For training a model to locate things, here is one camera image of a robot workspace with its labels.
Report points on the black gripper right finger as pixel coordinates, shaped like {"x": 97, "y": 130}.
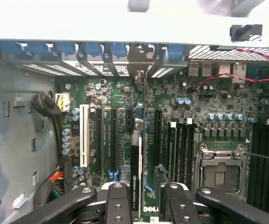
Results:
{"x": 230, "y": 207}

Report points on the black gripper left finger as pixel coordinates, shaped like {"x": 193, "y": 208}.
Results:
{"x": 78, "y": 205}

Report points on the metal CPU socket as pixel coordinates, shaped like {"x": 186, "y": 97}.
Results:
{"x": 221, "y": 172}

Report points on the black long expansion slot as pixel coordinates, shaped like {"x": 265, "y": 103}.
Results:
{"x": 114, "y": 140}
{"x": 99, "y": 140}
{"x": 158, "y": 140}

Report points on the white expansion slot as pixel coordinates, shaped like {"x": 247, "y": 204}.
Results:
{"x": 84, "y": 135}

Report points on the blue expansion slot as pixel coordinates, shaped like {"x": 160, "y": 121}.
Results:
{"x": 147, "y": 184}

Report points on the open black PC case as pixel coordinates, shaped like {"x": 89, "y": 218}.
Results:
{"x": 20, "y": 140}

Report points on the black short expansion slot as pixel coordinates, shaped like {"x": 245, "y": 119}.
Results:
{"x": 129, "y": 119}

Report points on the white power connector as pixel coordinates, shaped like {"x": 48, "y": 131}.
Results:
{"x": 62, "y": 102}

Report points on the green motherboard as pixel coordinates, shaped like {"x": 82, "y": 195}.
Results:
{"x": 218, "y": 102}

